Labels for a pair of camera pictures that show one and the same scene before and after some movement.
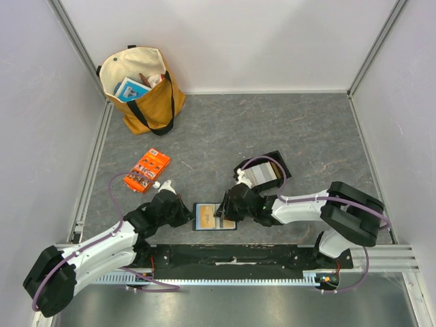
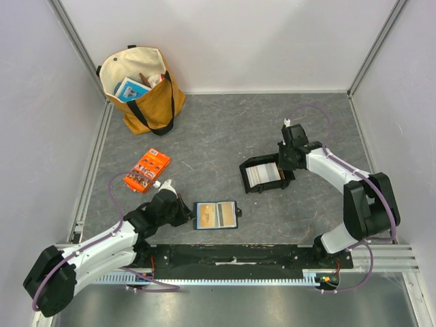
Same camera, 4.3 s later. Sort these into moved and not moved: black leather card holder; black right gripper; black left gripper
Moved: black right gripper
Not moved: black left gripper; black leather card holder
